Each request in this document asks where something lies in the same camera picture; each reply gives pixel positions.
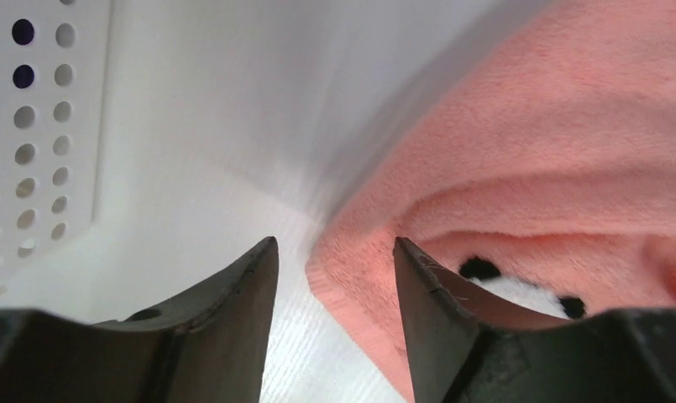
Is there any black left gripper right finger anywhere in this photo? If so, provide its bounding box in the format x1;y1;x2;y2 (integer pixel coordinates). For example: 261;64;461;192
393;238;676;402

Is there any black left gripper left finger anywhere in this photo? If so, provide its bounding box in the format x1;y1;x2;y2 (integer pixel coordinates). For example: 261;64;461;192
0;237;279;402

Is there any pink towel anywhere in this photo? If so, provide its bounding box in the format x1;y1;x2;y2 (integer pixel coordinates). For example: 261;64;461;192
306;1;676;401

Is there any white plastic basket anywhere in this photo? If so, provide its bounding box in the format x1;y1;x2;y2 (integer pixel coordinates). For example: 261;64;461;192
0;0;113;304

